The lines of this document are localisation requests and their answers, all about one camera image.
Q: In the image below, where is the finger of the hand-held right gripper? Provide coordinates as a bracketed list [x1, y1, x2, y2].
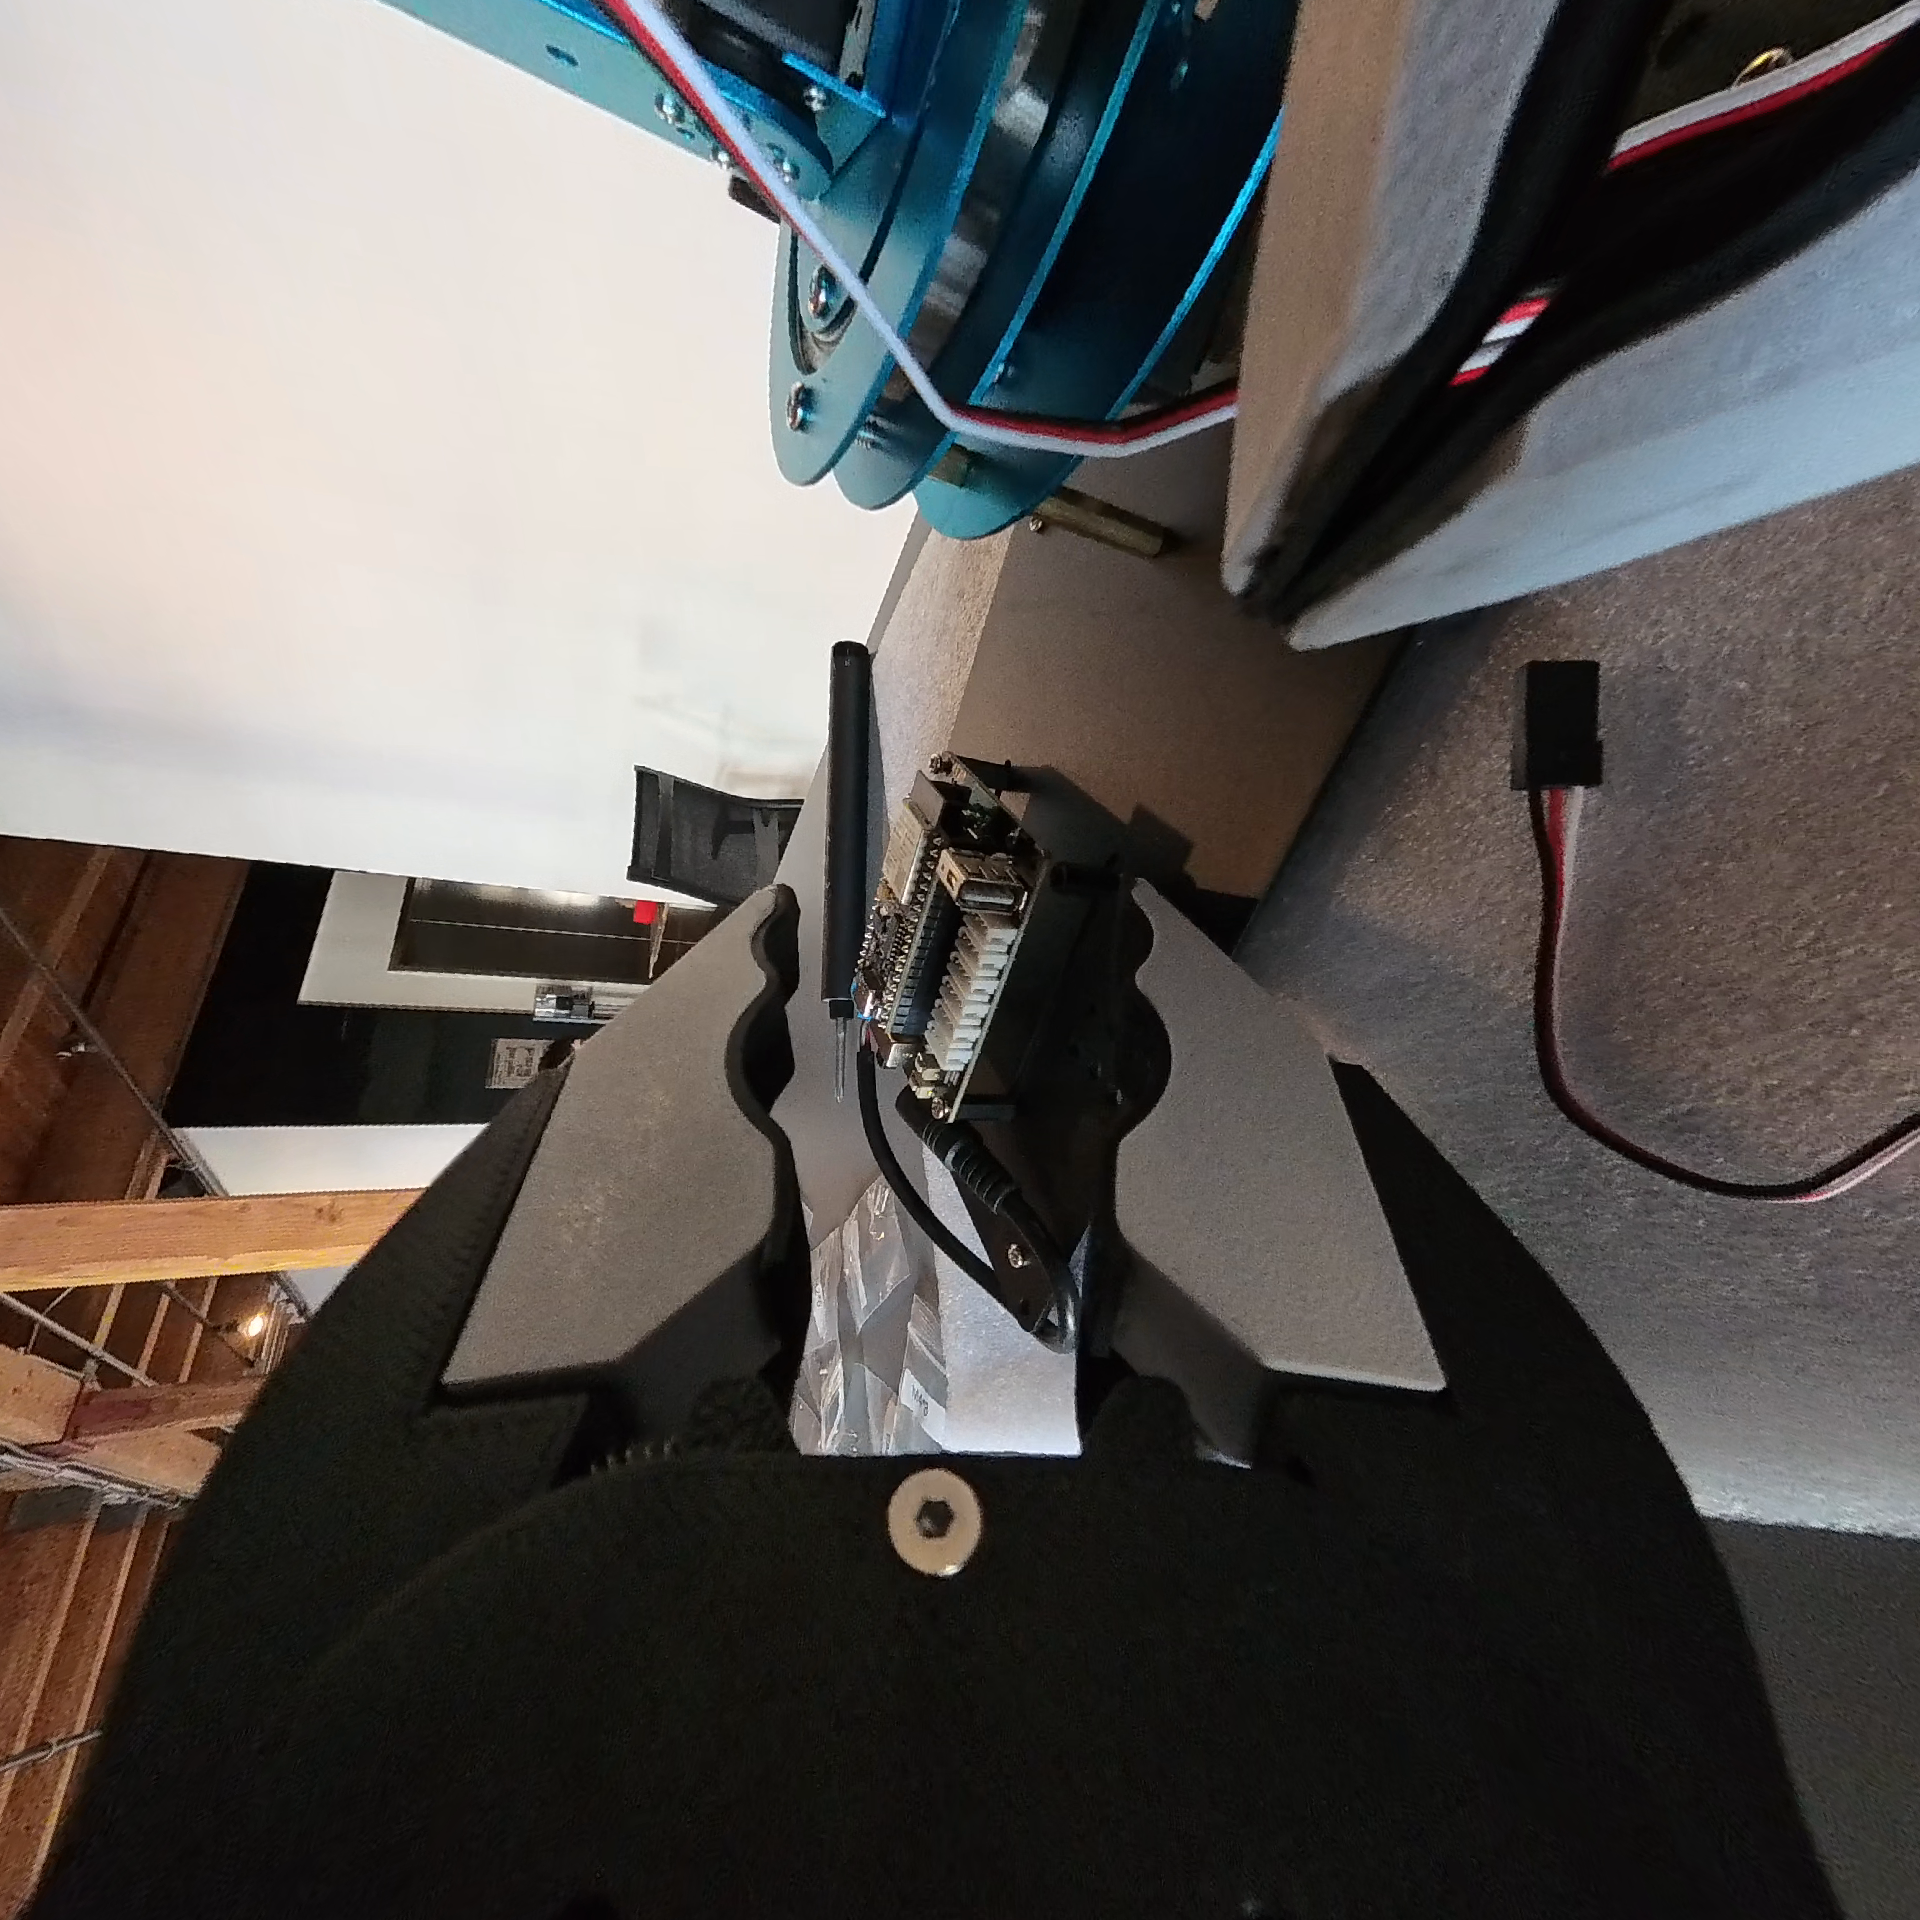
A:
[1286, 175, 1920, 653]
[1217, 0, 1779, 605]

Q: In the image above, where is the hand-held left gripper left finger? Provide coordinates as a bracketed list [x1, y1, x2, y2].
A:
[439, 882, 811, 1403]

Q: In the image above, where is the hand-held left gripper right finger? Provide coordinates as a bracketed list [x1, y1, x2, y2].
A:
[1076, 878, 1452, 1466]

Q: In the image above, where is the black power cable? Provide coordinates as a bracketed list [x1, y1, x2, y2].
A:
[854, 1020, 1113, 1353]

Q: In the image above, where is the servo cable with black plug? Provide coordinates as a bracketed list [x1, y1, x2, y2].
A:
[1507, 655, 1920, 1204]

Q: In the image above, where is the controller circuit board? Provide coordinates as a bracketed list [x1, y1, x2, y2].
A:
[861, 749, 1143, 1126]

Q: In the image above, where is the white red black servo cable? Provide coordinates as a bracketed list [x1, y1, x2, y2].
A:
[614, 0, 1920, 454]

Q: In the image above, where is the blue toy robot arm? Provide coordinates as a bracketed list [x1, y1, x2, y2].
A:
[374, 0, 1291, 561]

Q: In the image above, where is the black office chair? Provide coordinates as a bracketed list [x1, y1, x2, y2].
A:
[622, 761, 805, 909]

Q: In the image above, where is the black screwdriver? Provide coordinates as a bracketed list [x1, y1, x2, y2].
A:
[816, 639, 876, 1114]

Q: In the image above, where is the wooden ceiling beam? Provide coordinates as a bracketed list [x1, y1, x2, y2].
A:
[0, 1188, 429, 1295]

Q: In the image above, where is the white foam sheet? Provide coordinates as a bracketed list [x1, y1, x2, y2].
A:
[801, 451, 1920, 1525]

